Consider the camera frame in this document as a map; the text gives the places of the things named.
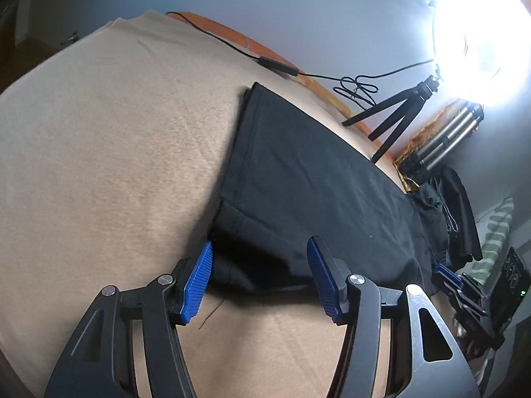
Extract black cable with inline switch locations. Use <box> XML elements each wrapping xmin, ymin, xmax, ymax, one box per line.
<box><xmin>165</xmin><ymin>11</ymin><xmax>437</xmax><ymax>101</ymax></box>

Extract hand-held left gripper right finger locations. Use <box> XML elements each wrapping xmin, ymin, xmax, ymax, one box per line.
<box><xmin>306</xmin><ymin>236</ymin><xmax>480</xmax><ymax>398</ymax></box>

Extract beige blanket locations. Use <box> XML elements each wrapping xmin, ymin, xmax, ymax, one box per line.
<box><xmin>0</xmin><ymin>12</ymin><xmax>465</xmax><ymax>398</ymax></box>

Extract green striped cloth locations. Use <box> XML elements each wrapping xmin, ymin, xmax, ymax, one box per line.
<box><xmin>472</xmin><ymin>197</ymin><xmax>516</xmax><ymax>275</ymax></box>

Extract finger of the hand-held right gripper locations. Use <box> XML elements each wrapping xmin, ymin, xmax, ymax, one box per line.
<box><xmin>432</xmin><ymin>263</ymin><xmax>467</xmax><ymax>299</ymax></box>

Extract black pants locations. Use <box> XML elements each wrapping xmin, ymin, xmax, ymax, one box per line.
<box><xmin>209</xmin><ymin>82</ymin><xmax>451</xmax><ymax>299</ymax></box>

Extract dark hanging clothes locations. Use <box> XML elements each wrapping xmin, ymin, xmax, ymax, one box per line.
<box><xmin>433</xmin><ymin>166</ymin><xmax>483</xmax><ymax>267</ymax></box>

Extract small black tripod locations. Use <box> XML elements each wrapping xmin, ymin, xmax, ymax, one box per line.
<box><xmin>342</xmin><ymin>64</ymin><xmax>443</xmax><ymax>165</ymax></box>

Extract ring light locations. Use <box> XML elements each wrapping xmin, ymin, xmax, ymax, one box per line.
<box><xmin>428</xmin><ymin>0</ymin><xmax>528</xmax><ymax>109</ymax></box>

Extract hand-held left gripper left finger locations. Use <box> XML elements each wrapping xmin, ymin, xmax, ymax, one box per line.
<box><xmin>43</xmin><ymin>239</ymin><xmax>215</xmax><ymax>398</ymax></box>

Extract silver tripod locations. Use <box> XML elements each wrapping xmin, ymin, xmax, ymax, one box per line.
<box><xmin>397</xmin><ymin>99</ymin><xmax>486</xmax><ymax>184</ymax></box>

